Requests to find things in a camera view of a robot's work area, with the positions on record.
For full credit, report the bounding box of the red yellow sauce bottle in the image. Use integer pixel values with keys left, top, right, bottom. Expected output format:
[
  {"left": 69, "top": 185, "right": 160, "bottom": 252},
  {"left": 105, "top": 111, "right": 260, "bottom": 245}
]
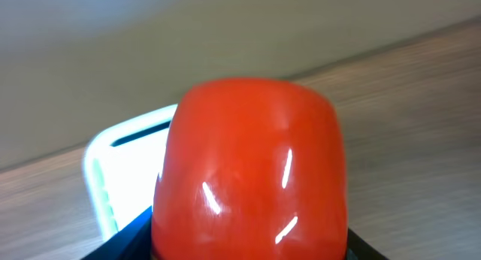
[{"left": 152, "top": 78, "right": 348, "bottom": 260}]

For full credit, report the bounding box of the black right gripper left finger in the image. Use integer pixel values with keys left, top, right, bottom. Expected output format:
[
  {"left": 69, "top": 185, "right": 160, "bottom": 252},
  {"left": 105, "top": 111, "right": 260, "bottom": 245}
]
[{"left": 81, "top": 207, "right": 152, "bottom": 260}]

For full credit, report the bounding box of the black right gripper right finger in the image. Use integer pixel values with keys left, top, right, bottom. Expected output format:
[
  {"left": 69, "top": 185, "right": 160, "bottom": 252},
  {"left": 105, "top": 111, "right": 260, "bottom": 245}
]
[{"left": 345, "top": 228, "right": 388, "bottom": 260}]

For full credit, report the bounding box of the white barcode scanner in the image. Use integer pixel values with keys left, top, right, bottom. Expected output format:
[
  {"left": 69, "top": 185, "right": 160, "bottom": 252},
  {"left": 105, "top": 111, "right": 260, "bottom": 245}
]
[{"left": 83, "top": 104, "right": 177, "bottom": 241}]

